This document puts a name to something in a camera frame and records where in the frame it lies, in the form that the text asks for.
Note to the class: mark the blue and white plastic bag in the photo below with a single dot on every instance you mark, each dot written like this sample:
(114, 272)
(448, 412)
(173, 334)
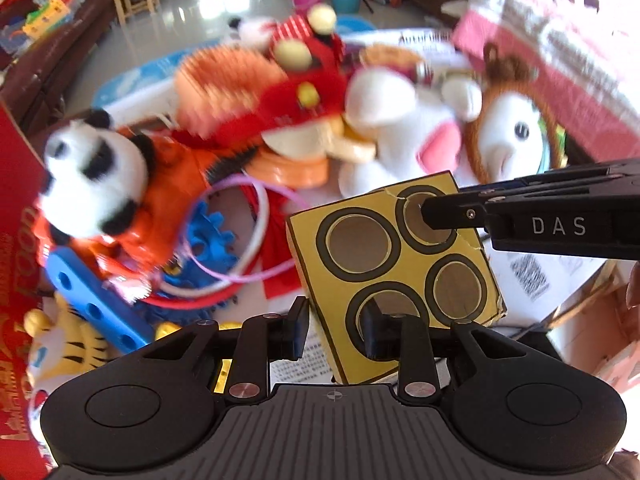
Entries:
(135, 82)

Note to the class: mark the yellow cardboard box with circles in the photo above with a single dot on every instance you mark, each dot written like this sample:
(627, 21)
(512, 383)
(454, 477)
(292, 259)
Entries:
(407, 265)

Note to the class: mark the yellow tiger plush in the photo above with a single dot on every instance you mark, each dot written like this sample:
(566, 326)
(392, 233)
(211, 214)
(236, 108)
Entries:
(75, 345)

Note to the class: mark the yellow toy block set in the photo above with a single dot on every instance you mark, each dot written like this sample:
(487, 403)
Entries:
(47, 17)

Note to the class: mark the beige plastic disc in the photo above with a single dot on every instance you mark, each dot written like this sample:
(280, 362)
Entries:
(350, 147)

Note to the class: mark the blue plastic gear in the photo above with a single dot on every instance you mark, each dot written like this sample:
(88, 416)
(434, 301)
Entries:
(212, 240)

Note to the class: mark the white plastic hoop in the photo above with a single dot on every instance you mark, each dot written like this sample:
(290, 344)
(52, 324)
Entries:
(263, 217)

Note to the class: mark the white printed cardboard box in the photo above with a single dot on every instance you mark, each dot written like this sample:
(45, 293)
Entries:
(400, 40)

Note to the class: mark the blue plastic basin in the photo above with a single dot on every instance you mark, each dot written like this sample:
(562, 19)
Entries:
(357, 25)

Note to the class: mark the red cardboard box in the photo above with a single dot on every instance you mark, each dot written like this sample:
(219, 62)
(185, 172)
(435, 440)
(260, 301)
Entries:
(15, 260)

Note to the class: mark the purple plastic hoop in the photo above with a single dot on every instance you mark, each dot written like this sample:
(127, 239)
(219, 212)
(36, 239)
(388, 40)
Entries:
(235, 178)

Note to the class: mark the brown leather sofa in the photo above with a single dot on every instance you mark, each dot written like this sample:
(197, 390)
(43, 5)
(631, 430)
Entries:
(55, 60)

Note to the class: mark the white horse plush brown mane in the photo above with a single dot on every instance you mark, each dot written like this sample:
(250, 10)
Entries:
(505, 130)

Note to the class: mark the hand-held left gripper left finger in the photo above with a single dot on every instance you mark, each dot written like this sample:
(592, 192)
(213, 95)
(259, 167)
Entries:
(299, 330)

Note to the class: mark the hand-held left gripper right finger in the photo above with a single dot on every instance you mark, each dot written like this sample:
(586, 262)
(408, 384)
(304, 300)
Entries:
(372, 332)

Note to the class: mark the pink striped cloth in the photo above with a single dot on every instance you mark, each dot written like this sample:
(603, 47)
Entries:
(565, 50)

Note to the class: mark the blue perforated plastic bar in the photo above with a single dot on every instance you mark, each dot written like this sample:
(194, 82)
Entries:
(95, 305)

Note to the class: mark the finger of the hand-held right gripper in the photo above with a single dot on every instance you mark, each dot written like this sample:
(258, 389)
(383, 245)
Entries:
(575, 172)
(452, 212)

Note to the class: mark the orange plush toy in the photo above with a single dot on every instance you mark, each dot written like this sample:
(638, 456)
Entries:
(170, 170)

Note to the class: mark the white and pink plush toy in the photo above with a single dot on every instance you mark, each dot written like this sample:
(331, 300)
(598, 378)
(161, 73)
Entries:
(400, 125)

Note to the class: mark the white labelled cardboard sheet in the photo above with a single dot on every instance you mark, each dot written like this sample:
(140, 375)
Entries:
(540, 275)

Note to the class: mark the orange plastic disc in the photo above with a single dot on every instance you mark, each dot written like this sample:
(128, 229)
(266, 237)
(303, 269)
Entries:
(290, 170)

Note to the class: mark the red lion plush toy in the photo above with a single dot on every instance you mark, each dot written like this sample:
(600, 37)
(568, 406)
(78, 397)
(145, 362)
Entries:
(300, 110)

